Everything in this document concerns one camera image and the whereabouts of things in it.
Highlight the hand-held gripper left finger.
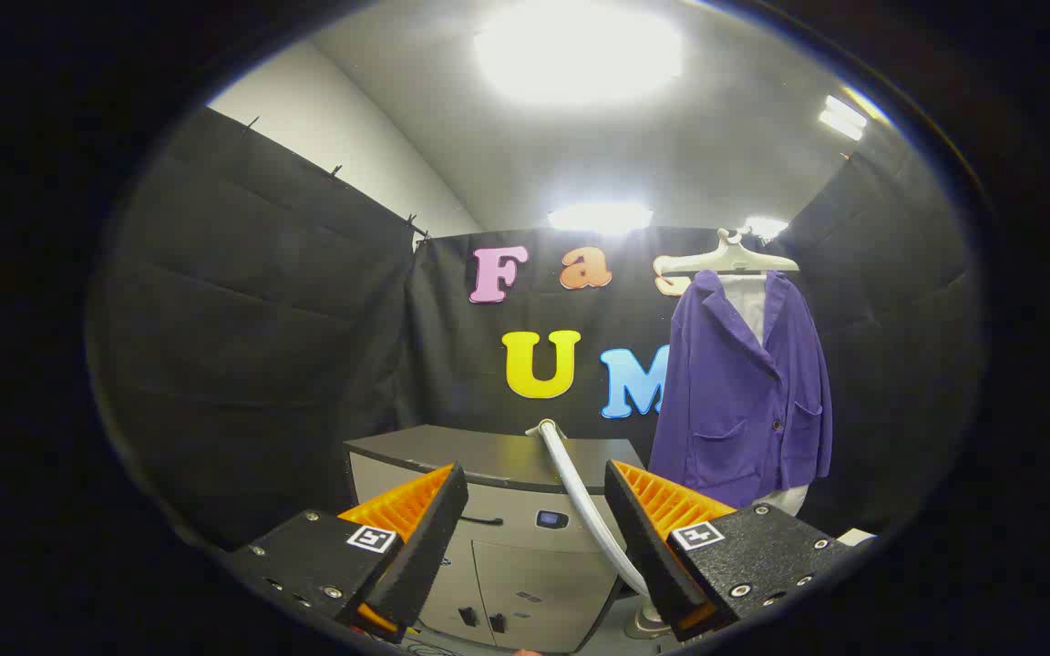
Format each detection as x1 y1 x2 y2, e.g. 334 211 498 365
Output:
229 463 470 644

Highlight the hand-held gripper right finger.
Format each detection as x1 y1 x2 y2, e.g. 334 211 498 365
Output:
604 459 854 642

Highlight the white garment steamer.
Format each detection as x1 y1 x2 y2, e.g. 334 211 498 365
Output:
525 419 674 639

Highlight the purple jacket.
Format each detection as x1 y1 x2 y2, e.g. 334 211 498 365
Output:
648 270 834 509

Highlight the white clothes hanger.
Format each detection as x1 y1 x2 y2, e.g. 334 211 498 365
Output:
653 228 801 279

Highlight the grey cabinet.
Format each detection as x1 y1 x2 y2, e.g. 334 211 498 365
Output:
343 424 649 655

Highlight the white undershirt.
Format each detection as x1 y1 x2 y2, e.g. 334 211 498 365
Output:
721 273 810 517

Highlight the rectangular ceiling light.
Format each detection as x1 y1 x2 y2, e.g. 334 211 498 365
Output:
818 95 869 141
548 202 655 234

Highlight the large round ceiling light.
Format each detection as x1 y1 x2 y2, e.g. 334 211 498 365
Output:
473 0 685 108

